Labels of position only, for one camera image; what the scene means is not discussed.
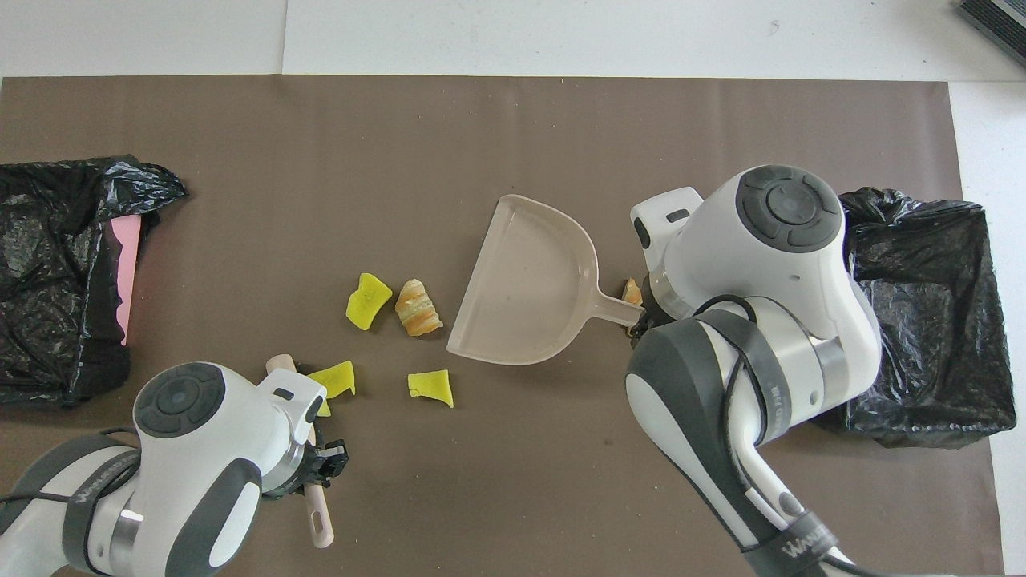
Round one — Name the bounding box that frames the brown paper table mat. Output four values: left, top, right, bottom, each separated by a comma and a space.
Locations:
0, 75, 1007, 577

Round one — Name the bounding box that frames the beige plastic dustpan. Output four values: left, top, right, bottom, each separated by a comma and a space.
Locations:
446, 194, 644, 367

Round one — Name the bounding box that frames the pink plastic bin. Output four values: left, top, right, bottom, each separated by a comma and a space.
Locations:
108, 215, 143, 347

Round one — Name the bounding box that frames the beige handled cleaning brush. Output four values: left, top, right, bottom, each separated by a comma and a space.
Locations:
265, 354, 335, 551

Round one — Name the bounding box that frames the dark grey ribbed device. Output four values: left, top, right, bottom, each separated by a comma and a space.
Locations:
958, 0, 1026, 69

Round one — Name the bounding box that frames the yellow sponge piece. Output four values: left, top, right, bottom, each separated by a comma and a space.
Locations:
407, 369, 454, 409
307, 361, 356, 418
345, 272, 394, 332

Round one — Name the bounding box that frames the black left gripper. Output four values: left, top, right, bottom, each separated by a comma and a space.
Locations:
309, 438, 350, 490

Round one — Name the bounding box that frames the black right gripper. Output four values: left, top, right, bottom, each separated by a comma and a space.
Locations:
628, 305, 661, 342

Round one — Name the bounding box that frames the black plastic trash bag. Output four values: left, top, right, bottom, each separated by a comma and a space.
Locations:
0, 155, 189, 408
834, 187, 1019, 450

